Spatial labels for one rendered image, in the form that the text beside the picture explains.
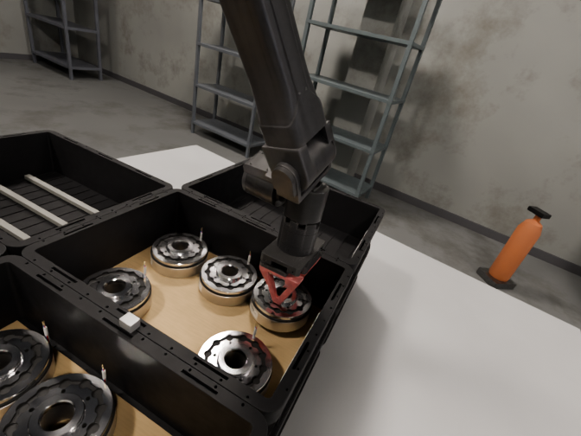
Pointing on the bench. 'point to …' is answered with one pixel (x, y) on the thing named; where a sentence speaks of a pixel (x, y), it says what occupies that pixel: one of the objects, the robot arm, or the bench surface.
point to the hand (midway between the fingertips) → (284, 291)
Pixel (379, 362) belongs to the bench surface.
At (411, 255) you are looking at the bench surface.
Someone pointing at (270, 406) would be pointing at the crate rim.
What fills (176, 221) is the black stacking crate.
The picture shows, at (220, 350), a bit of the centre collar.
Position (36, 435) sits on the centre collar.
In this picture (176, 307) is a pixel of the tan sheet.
